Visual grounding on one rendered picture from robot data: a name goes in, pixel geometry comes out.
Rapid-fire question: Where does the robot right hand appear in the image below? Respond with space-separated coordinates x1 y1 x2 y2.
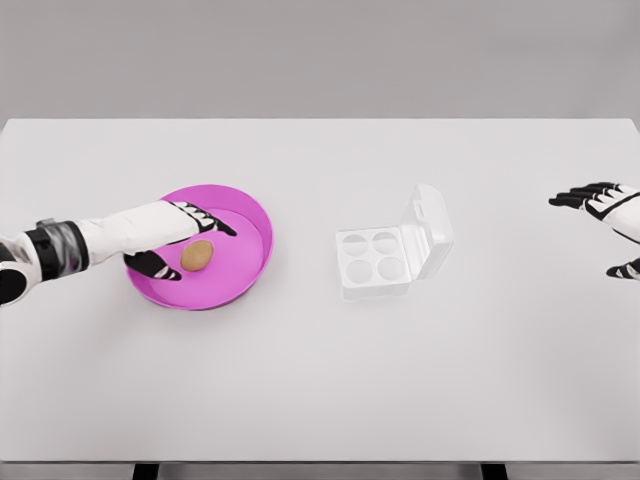
547 181 640 282

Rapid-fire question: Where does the clear plastic egg box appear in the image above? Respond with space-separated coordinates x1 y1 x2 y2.
334 183 456 303

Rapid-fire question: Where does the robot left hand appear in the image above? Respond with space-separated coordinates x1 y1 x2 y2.
121 199 238 282

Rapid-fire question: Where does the brown egg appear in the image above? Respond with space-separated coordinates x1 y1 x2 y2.
180 239 215 272

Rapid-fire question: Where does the pink round plate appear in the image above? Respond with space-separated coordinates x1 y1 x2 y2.
125 183 275 312

